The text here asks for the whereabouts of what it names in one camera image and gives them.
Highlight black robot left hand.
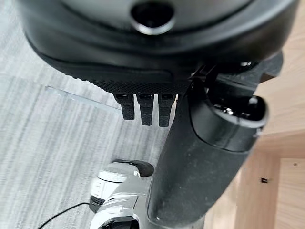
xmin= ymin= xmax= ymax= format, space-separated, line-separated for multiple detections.
xmin=18 ymin=0 xmax=303 ymax=225

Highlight thin black floor cable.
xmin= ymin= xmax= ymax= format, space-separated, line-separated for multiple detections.
xmin=39 ymin=202 xmax=92 ymax=229

